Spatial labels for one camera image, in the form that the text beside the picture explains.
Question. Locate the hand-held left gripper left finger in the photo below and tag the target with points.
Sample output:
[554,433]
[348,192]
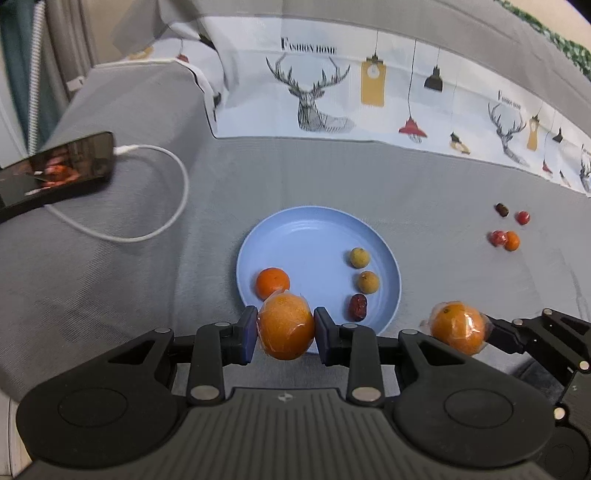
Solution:
[247,333]

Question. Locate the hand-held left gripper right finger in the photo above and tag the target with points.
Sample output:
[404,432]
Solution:
[324,338]

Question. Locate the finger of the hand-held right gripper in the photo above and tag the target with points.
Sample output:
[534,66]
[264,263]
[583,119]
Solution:
[508,336]

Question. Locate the plastic orange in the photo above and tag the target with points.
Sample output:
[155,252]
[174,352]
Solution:
[458,327]
[285,328]

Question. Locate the dark red date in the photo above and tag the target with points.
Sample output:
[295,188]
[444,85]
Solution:
[357,307]
[502,210]

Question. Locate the small orange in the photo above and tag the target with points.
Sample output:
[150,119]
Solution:
[511,241]
[272,282]

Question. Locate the yellow-brown longan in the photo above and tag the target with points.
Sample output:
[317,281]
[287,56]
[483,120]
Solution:
[368,281]
[359,257]

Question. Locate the blue plate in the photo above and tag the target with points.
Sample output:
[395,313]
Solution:
[304,244]

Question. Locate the red wrapped round fruit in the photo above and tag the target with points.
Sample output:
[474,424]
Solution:
[497,237]

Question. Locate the small red round fruit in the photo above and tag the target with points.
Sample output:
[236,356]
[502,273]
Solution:
[522,217]

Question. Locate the black smartphone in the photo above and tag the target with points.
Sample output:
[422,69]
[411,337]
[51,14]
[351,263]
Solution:
[60,170]

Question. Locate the deer printed blanket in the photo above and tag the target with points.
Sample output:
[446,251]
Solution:
[369,69]

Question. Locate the green leaf patterned cloth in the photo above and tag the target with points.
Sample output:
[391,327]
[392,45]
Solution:
[568,41]

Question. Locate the small white clip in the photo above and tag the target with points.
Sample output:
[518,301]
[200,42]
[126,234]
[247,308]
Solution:
[74,84]

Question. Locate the white dotted pole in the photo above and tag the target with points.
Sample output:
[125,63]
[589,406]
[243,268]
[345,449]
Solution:
[35,78]

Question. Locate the grey curtain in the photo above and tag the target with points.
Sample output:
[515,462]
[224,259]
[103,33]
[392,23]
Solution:
[69,37]

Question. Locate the teal cloth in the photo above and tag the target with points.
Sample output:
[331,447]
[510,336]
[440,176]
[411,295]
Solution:
[16,60]

